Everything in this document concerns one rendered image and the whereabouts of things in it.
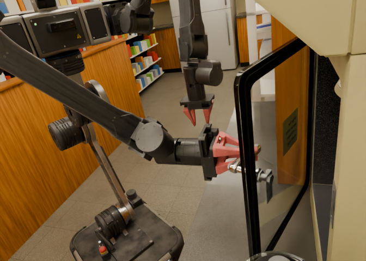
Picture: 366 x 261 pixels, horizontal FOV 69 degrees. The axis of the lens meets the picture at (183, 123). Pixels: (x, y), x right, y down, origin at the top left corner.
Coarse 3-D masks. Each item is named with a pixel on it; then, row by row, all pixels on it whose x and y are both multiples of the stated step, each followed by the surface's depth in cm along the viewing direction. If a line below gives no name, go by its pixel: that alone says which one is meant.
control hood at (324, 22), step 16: (256, 0) 27; (272, 0) 26; (288, 0) 26; (304, 0) 26; (320, 0) 25; (336, 0) 25; (352, 0) 25; (288, 16) 27; (304, 16) 26; (320, 16) 26; (336, 16) 25; (352, 16) 25; (304, 32) 27; (320, 32) 26; (336, 32) 26; (320, 48) 27; (336, 48) 27
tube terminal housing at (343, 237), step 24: (360, 0) 24; (360, 24) 25; (360, 48) 26; (360, 72) 27; (360, 96) 28; (360, 120) 29; (360, 144) 30; (312, 168) 66; (336, 168) 35; (360, 168) 32; (312, 192) 66; (360, 192) 33; (312, 216) 66; (336, 216) 36; (360, 216) 35; (336, 240) 38; (360, 240) 36
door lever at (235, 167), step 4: (236, 160) 49; (232, 164) 48; (236, 164) 48; (240, 164) 48; (228, 168) 48; (232, 168) 47; (236, 168) 47; (240, 168) 47; (232, 172) 48; (236, 172) 47; (240, 172) 47
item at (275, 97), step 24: (240, 72) 35; (288, 72) 47; (264, 96) 41; (288, 96) 49; (240, 120) 37; (264, 120) 42; (288, 120) 51; (240, 144) 39; (264, 144) 44; (288, 144) 53; (264, 168) 46; (288, 168) 55; (264, 192) 48; (288, 192) 58; (264, 216) 50; (264, 240) 52
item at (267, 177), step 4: (260, 172) 44; (268, 172) 44; (260, 176) 44; (264, 176) 44; (268, 176) 43; (272, 176) 44; (260, 180) 45; (264, 180) 44; (268, 180) 43; (272, 180) 44; (268, 184) 44; (268, 188) 44; (268, 192) 45; (268, 196) 45; (272, 196) 46; (268, 200) 45
